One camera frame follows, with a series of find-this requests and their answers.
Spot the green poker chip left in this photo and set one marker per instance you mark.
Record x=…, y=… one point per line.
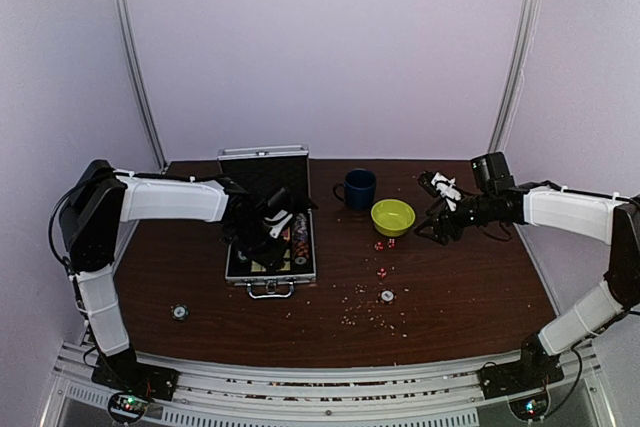
x=179, y=312

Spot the aluminium frame post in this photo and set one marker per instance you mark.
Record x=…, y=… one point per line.
x=138, y=84
x=515, y=75

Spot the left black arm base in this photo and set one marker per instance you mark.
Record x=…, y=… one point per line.
x=124, y=372

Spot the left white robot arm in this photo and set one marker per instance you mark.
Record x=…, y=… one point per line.
x=92, y=213

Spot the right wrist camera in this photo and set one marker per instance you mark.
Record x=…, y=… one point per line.
x=491, y=173

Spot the blue gold card deck box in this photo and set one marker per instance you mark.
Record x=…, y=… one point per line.
x=257, y=268

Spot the left aluminium frame post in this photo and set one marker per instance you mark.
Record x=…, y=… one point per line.
x=138, y=84

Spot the silver aluminium poker case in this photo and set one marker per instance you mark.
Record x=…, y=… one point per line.
x=279, y=173

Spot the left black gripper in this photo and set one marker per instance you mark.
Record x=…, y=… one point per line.
x=272, y=258

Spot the lime green bowl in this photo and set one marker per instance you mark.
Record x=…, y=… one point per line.
x=392, y=217

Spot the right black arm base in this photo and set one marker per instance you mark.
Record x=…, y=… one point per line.
x=520, y=377

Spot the right aluminium frame post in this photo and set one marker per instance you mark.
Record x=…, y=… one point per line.
x=515, y=75

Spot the black red poker chip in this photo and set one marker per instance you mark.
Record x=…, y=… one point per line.
x=386, y=297

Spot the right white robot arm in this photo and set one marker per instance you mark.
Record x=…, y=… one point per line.
x=584, y=245

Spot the dark blue mug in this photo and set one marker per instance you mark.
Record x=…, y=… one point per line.
x=357, y=190

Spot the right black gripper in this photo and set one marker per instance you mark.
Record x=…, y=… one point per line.
x=444, y=217

